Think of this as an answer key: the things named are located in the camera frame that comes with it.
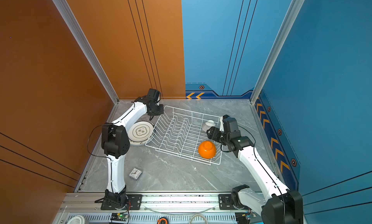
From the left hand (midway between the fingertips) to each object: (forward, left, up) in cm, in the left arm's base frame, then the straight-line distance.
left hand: (161, 110), depth 99 cm
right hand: (-22, -31, +6) cm, 38 cm away
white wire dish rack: (-14, -13, -6) cm, 20 cm away
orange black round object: (-60, -6, -9) cm, 61 cm away
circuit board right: (-59, -47, -13) cm, 77 cm away
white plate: (-14, +13, -8) cm, 21 cm away
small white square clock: (-39, +11, -10) cm, 42 cm away
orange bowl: (-27, -31, -5) cm, 41 cm away
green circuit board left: (-59, +14, -13) cm, 62 cm away
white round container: (-61, +29, -5) cm, 68 cm away
